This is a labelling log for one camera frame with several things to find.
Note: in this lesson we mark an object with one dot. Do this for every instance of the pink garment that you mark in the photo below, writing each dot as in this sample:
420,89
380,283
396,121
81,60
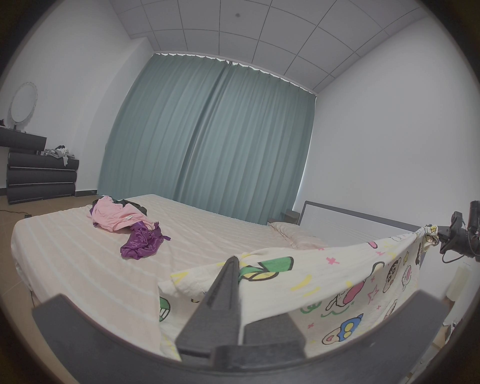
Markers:
112,217

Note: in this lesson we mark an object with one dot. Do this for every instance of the grey bedside table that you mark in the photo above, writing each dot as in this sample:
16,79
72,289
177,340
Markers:
290,216

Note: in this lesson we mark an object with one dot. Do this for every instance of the round white mirror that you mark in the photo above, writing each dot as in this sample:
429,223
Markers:
23,107

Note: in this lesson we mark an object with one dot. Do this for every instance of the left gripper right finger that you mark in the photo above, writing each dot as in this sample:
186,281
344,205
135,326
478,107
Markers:
273,332

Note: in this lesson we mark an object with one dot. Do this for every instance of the black garment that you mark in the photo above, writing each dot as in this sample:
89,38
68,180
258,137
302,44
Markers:
133,205

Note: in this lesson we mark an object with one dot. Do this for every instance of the purple satin garment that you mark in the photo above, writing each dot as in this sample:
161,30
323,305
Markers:
140,243

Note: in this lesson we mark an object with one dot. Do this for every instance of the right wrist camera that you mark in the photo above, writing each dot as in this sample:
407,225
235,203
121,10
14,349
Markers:
457,218

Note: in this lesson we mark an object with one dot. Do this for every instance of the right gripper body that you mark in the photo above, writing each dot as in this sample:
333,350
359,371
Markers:
452,240

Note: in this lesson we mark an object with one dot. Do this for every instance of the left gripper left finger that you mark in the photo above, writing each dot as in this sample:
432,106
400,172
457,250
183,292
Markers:
221,311

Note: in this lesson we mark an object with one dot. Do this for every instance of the bed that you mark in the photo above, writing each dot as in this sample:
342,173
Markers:
93,255

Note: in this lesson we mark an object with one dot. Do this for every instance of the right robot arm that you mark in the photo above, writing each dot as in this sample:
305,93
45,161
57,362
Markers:
474,217

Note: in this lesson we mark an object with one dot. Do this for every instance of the white printed pyjama top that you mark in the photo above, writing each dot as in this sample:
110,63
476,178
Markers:
337,277

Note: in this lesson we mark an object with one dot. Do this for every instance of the black dressing table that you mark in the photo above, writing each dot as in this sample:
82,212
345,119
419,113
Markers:
22,138

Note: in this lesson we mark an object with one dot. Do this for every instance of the cream pillow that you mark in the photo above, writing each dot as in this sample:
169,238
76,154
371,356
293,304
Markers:
296,236

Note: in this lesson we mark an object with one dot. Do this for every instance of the black chest of drawers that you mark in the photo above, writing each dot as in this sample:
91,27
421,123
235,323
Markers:
41,180

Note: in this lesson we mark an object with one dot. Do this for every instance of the blue-green curtain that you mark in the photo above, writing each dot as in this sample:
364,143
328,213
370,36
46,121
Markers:
206,142

